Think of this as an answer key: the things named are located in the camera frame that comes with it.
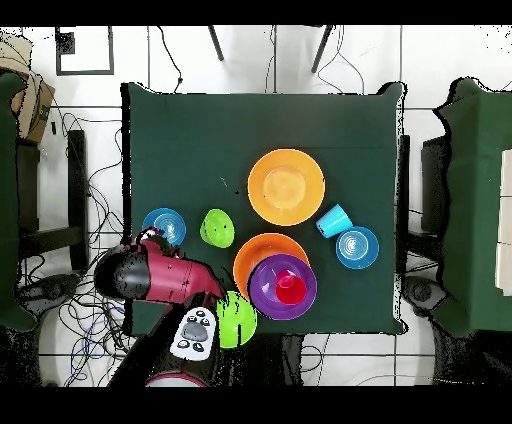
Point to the blue bowl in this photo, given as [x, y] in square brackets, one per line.
[357, 247]
[170, 224]

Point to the small green bowl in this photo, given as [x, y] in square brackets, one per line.
[218, 228]

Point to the large orange bowl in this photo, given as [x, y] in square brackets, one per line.
[252, 252]
[286, 187]

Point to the large green bowl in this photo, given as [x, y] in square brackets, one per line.
[240, 320]

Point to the purple bowl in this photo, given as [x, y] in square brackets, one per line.
[264, 288]

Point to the red cup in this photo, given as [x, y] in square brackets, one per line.
[291, 288]

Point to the blue cup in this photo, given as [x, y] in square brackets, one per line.
[334, 220]

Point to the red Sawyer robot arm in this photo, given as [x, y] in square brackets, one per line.
[168, 280]

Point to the white box stack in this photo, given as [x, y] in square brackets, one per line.
[506, 180]

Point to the dark green table cloth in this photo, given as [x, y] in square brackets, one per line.
[180, 132]

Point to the dark green covered table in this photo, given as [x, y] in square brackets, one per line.
[476, 200]
[8, 200]

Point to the cardboard box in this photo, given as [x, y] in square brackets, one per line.
[36, 108]

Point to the black tripod leg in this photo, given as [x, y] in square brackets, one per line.
[321, 50]
[216, 44]

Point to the black metal stand frame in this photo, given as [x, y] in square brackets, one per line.
[78, 180]

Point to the black pedestal foot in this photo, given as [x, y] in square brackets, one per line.
[422, 292]
[52, 288]

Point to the black floor frame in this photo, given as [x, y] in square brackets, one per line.
[65, 43]

